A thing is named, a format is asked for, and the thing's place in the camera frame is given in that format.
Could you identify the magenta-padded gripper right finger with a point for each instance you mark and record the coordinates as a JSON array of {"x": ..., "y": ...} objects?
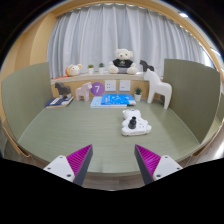
[{"x": 166, "y": 168}]

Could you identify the cream and orange plush toy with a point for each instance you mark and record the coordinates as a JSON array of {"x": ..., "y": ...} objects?
[{"x": 74, "y": 70}]

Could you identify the light wooden ledge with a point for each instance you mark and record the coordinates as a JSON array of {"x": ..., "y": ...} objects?
[{"x": 71, "y": 81}]

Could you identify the pale blue book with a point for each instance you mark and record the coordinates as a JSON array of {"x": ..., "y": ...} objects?
[{"x": 96, "y": 102}]

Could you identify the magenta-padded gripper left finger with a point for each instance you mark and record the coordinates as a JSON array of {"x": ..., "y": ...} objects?
[{"x": 60, "y": 166}]

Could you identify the black horse figurine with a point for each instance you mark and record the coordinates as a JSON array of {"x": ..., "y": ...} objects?
[{"x": 146, "y": 67}]

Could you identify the purple round number sign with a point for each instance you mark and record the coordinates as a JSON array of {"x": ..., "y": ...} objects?
[{"x": 97, "y": 89}]

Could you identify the ceiling lights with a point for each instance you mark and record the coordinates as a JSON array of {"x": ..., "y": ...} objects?
[{"x": 183, "y": 15}]

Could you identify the white bear-shaped power strip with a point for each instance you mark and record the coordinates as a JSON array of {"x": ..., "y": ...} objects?
[{"x": 140, "y": 128}]

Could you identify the olive green partition panel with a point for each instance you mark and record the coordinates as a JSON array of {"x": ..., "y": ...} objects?
[
  {"x": 28, "y": 96},
  {"x": 193, "y": 93}
]

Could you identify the bright blue book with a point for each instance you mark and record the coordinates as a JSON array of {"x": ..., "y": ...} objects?
[{"x": 117, "y": 99}]

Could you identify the large white horse figurine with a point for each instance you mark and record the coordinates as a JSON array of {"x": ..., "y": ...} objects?
[{"x": 159, "y": 87}]

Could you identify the dark grey horse figurine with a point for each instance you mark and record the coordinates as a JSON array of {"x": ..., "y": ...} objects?
[{"x": 62, "y": 89}]

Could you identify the pale grey curtain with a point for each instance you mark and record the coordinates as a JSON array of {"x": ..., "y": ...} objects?
[{"x": 100, "y": 33}]

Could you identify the cream teddy bear black shirt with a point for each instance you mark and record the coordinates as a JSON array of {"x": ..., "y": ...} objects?
[{"x": 122, "y": 63}]

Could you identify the dark blue book stack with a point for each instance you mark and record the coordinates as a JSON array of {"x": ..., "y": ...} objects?
[{"x": 56, "y": 102}]

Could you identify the small plant white pot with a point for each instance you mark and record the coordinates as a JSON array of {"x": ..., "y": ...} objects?
[
  {"x": 101, "y": 70},
  {"x": 137, "y": 96},
  {"x": 90, "y": 70}
]

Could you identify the pink horse figurine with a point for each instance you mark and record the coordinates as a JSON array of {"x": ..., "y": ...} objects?
[{"x": 83, "y": 92}]

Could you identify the white wall socket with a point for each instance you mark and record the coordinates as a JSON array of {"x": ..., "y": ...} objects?
[
  {"x": 125, "y": 85},
  {"x": 110, "y": 85}
]

